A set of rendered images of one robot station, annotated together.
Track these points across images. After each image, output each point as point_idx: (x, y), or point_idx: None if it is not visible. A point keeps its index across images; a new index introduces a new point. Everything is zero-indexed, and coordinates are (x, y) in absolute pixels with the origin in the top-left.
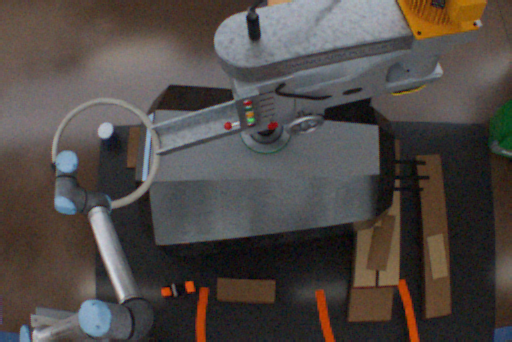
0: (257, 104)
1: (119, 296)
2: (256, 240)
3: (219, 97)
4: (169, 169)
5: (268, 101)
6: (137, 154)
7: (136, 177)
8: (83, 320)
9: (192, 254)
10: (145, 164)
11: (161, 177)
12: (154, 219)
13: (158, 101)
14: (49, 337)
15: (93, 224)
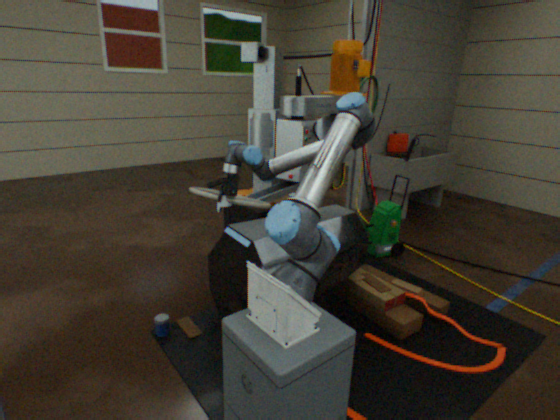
0: (308, 137)
1: None
2: (322, 277)
3: None
4: (260, 235)
5: (309, 142)
6: (230, 247)
7: (239, 252)
8: (346, 102)
9: None
10: (242, 241)
11: (259, 238)
12: (265, 268)
13: (220, 236)
14: (313, 171)
15: (279, 157)
